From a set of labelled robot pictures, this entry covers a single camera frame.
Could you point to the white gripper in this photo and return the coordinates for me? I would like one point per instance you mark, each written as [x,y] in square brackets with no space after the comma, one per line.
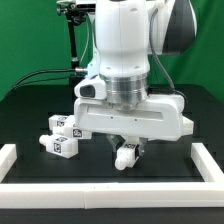
[158,117]

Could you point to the white square table top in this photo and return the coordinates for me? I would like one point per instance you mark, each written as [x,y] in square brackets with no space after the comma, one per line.
[188,126]

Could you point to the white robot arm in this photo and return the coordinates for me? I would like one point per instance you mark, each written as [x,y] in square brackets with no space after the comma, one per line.
[117,100]

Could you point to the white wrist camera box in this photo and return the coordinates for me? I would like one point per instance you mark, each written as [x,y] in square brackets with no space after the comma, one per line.
[94,88]

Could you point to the black camera stand pole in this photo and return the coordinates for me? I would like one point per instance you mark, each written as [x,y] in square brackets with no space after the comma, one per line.
[74,17]

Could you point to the white U-shaped fence frame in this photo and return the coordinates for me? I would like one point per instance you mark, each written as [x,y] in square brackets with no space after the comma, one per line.
[207,193]

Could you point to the overhead camera on stand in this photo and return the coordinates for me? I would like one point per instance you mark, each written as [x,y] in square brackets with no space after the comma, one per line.
[76,2]

